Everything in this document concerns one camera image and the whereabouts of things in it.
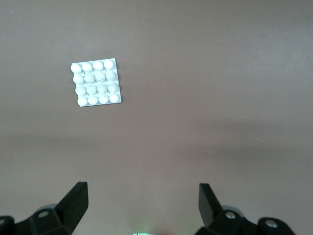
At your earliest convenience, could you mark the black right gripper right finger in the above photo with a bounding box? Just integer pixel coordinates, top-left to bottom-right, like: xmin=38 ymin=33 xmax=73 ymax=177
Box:
xmin=197 ymin=183 xmax=296 ymax=235

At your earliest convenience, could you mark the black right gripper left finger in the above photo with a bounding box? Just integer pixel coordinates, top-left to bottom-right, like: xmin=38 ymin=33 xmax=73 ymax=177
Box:
xmin=0 ymin=182 xmax=88 ymax=235

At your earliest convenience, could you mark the white studded base plate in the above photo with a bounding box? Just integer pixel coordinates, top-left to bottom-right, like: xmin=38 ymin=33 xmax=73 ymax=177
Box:
xmin=70 ymin=58 xmax=122 ymax=108

